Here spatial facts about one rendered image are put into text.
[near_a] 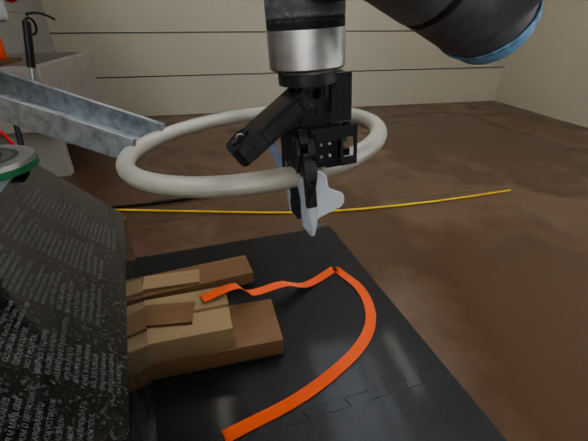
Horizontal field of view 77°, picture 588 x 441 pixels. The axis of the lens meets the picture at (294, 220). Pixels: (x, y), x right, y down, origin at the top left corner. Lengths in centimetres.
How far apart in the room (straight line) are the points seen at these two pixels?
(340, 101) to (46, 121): 57
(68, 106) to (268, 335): 100
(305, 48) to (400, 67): 550
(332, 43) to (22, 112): 62
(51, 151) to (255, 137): 319
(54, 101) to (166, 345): 83
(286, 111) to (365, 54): 525
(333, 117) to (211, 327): 104
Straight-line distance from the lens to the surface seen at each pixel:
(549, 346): 186
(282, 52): 44
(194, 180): 51
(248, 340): 146
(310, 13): 43
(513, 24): 45
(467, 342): 172
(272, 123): 44
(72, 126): 81
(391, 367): 152
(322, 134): 46
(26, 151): 110
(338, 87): 48
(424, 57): 608
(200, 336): 138
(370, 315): 169
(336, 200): 50
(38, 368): 66
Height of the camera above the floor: 116
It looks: 29 degrees down
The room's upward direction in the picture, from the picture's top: straight up
